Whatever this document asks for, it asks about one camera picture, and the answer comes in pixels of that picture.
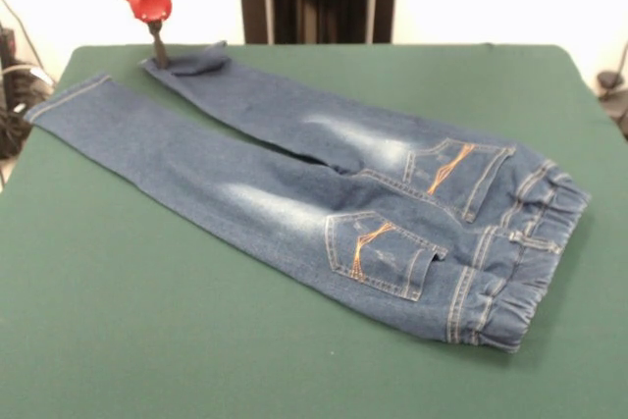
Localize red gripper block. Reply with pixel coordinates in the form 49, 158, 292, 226
119, 0, 174, 69

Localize blue denim jeans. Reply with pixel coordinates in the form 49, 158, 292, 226
23, 40, 593, 354

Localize dark green tablecloth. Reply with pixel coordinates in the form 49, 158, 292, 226
0, 43, 628, 419

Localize black floor equipment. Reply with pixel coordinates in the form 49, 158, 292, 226
596, 40, 628, 138

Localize black cable bundle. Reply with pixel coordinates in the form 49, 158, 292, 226
0, 26, 56, 160

